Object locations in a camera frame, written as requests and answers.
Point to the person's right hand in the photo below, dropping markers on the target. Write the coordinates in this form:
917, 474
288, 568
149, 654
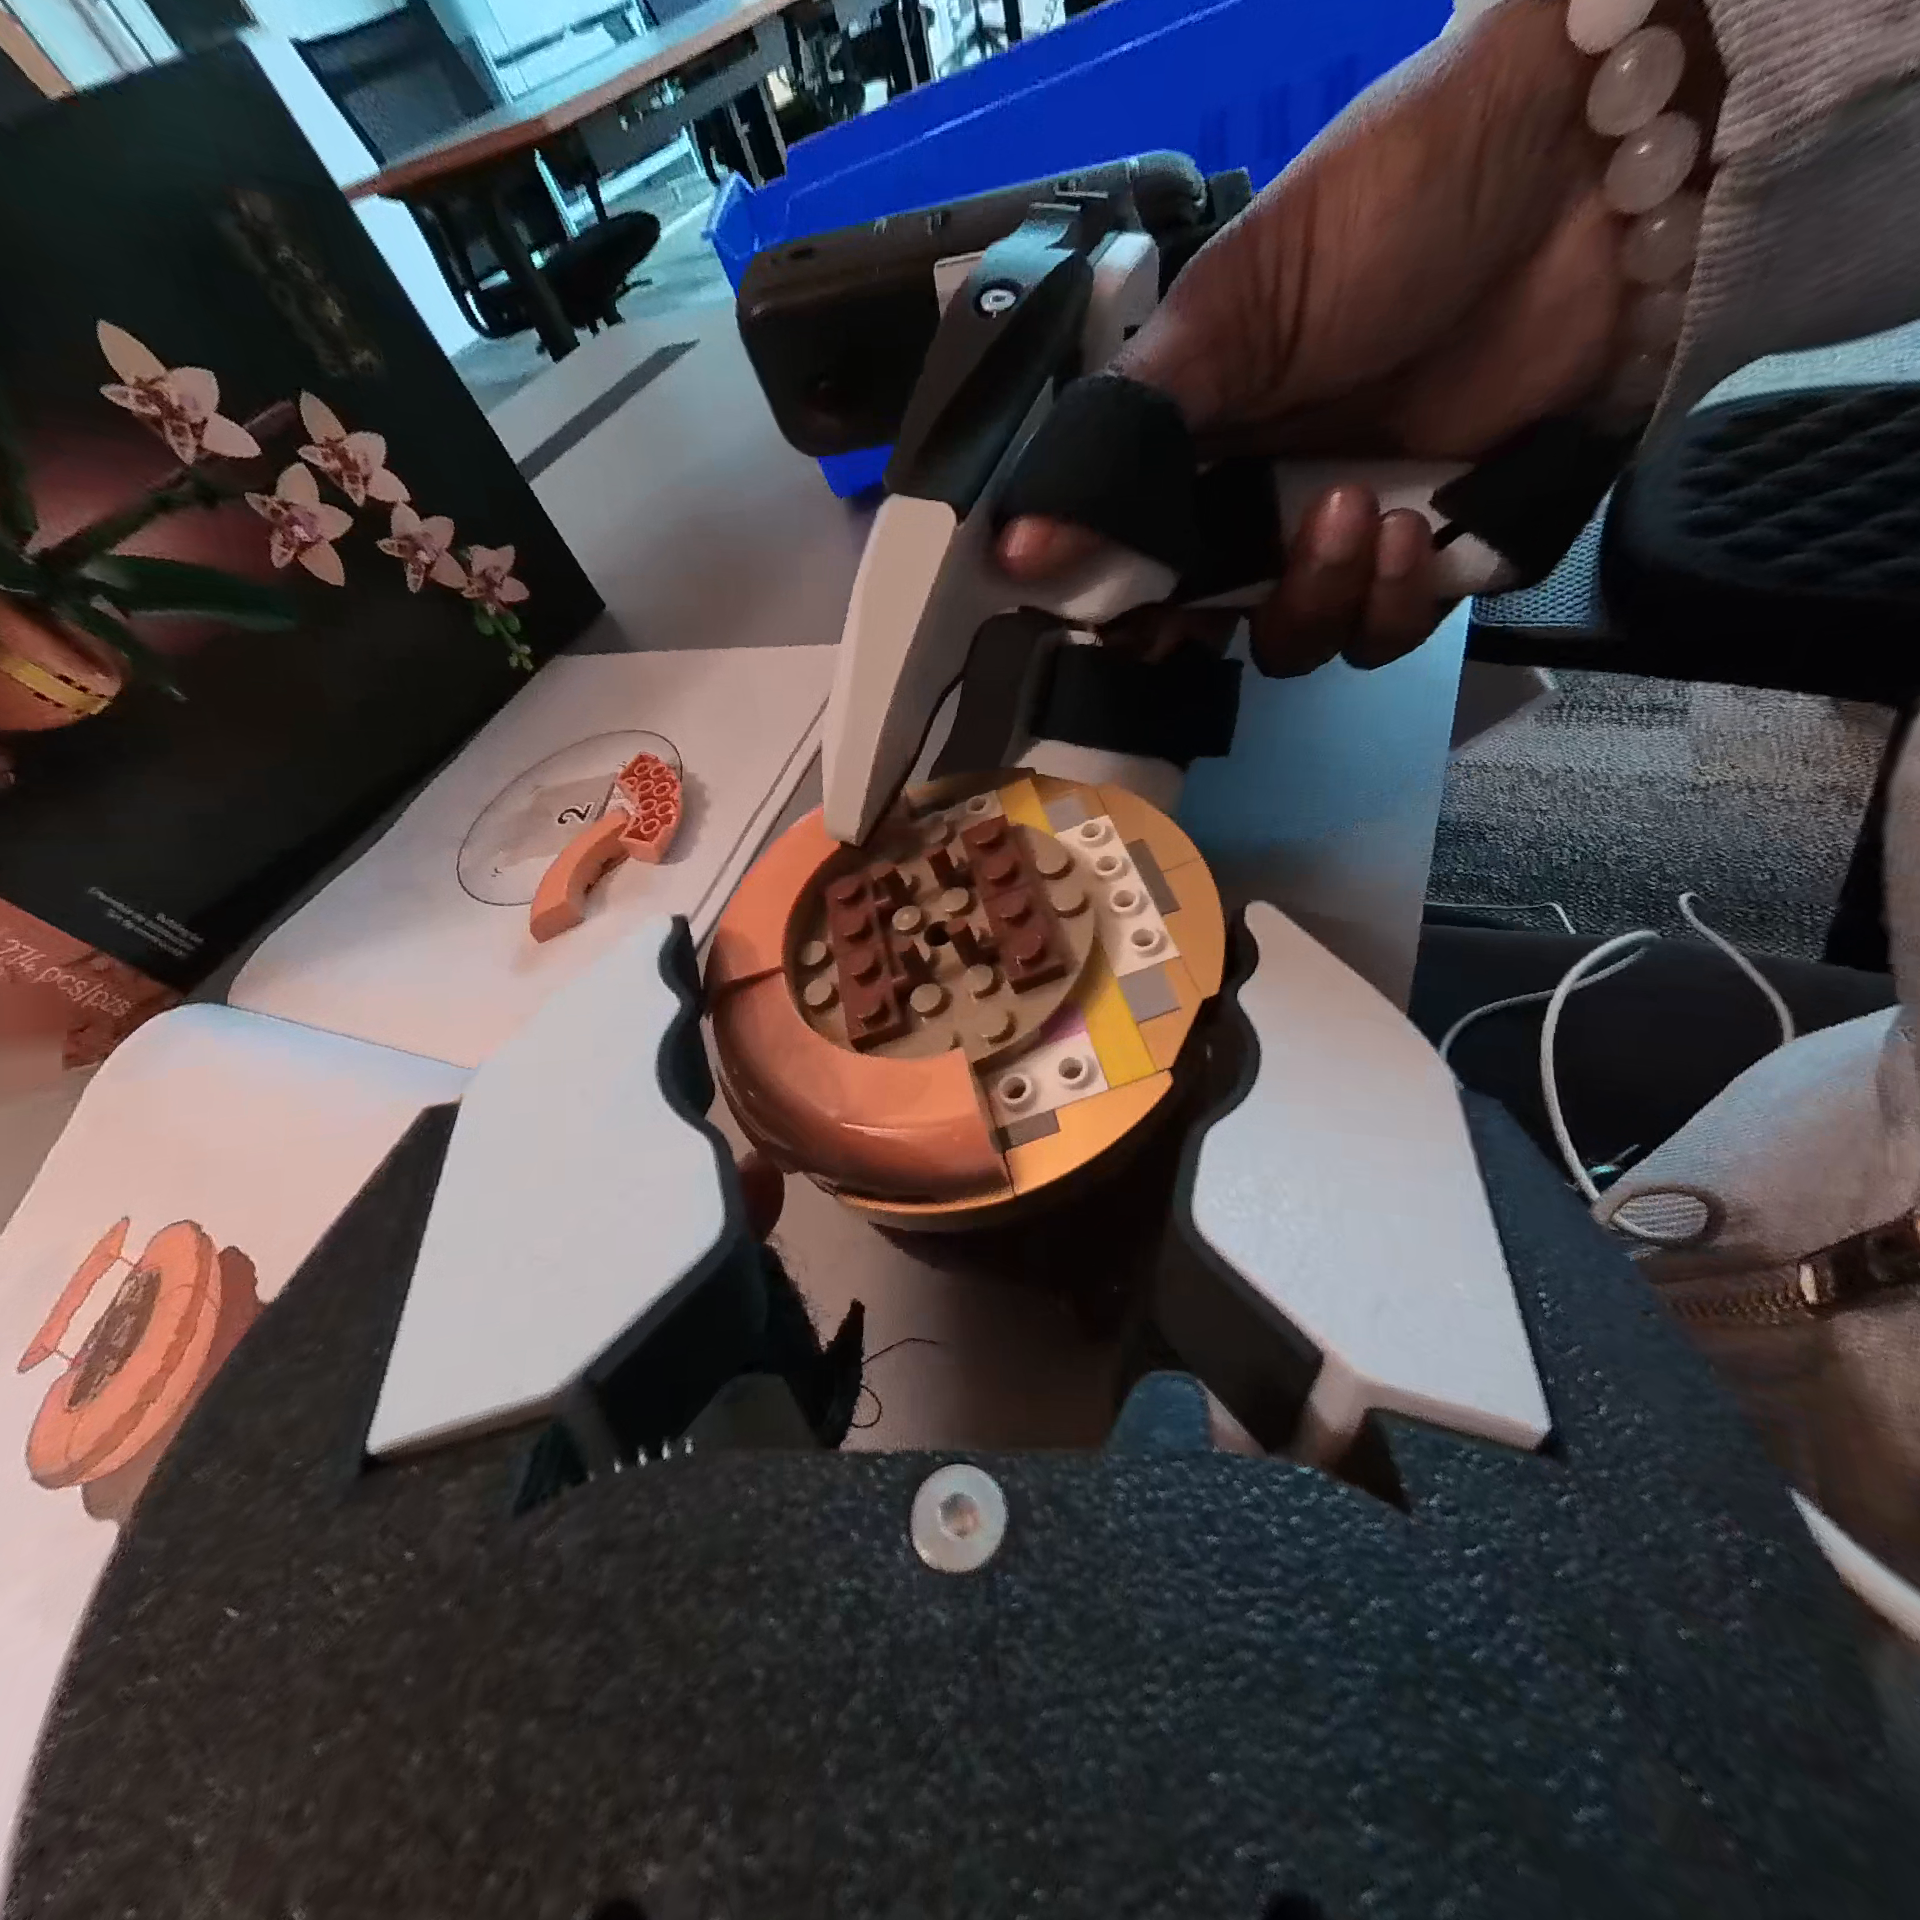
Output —
1444, 271

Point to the background office desks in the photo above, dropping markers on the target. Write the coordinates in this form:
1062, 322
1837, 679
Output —
572, 108

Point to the black mesh chair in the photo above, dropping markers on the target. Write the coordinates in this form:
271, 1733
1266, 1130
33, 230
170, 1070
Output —
1743, 543

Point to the white instruction booklet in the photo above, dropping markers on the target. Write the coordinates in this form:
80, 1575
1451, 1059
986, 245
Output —
363, 961

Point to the blue plastic bin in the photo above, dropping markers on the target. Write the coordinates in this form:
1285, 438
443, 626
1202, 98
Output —
1021, 93

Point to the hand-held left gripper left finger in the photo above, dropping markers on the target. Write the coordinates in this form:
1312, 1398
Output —
556, 1202

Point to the salmon curved brick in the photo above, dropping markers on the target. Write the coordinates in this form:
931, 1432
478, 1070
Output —
579, 877

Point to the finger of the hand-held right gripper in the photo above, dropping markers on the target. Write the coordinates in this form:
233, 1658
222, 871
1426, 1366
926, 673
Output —
898, 661

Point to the studded orange arc brick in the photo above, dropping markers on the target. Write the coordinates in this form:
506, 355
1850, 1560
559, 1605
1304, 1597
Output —
641, 807

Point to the brick pot model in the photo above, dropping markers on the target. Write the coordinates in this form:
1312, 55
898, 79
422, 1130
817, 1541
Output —
902, 1111

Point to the black flower print box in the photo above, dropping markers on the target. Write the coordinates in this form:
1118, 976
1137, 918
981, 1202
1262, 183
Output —
214, 661

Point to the black office chair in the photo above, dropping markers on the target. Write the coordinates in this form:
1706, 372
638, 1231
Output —
572, 271

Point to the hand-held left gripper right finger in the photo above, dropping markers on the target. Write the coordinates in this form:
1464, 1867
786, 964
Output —
1366, 1202

